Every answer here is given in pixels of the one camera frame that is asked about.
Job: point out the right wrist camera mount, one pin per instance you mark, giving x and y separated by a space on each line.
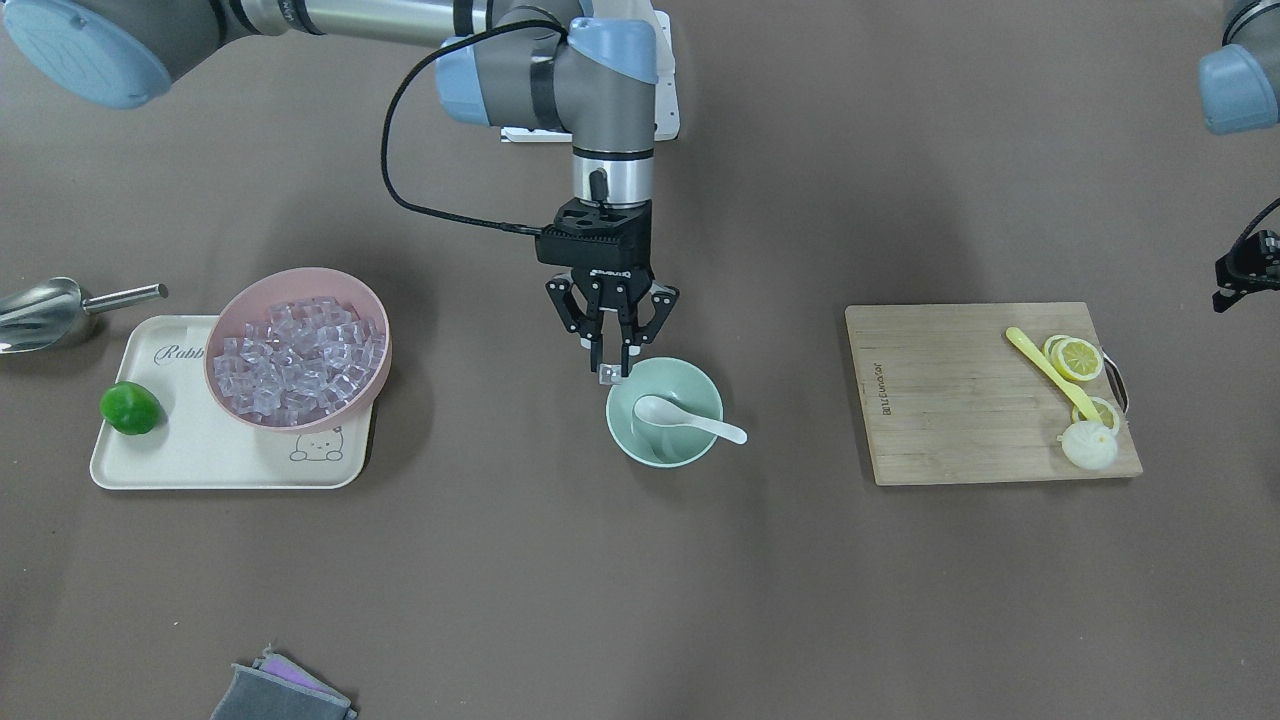
605 237

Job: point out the grey folded cloth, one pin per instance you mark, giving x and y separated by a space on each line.
274 686

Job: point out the lemon slice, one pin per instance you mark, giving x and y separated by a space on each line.
1107 423
1073 358

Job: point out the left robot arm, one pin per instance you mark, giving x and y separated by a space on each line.
1239 83

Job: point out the metal ice scoop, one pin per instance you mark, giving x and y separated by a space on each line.
59 313

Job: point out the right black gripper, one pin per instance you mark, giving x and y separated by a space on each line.
607 283

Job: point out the lemon slice rear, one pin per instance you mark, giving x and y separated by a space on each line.
1107 423

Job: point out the wooden cutting board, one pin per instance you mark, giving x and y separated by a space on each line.
948 400

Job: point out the green lime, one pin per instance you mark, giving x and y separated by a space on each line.
130 408

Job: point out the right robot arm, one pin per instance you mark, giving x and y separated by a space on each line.
598 74

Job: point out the pile of clear ice cubes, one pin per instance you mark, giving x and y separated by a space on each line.
304 361

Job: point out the cream rectangular tray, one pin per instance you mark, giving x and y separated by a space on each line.
198 445

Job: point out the single clear ice cube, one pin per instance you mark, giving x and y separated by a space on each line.
611 374

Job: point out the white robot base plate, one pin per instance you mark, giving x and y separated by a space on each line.
667 114

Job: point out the mint green bowl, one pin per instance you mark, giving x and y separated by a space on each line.
682 383

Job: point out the yellow plastic knife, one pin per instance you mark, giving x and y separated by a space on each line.
1079 399

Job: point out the lemon slice front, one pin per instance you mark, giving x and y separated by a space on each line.
1073 358

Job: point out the pink bowl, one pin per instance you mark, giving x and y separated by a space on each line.
293 284

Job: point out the white ceramic spoon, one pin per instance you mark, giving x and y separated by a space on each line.
661 412

